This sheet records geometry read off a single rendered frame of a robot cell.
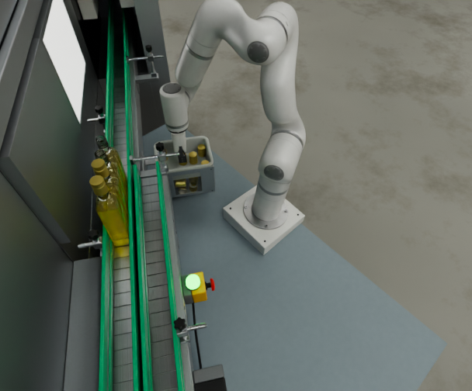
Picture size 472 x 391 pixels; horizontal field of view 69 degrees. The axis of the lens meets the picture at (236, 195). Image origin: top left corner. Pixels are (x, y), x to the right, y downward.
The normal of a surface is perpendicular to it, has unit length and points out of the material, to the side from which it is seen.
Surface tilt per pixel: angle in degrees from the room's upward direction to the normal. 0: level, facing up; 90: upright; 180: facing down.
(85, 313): 0
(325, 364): 0
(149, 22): 90
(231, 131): 0
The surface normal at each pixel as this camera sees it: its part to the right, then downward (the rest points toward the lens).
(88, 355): 0.02, -0.61
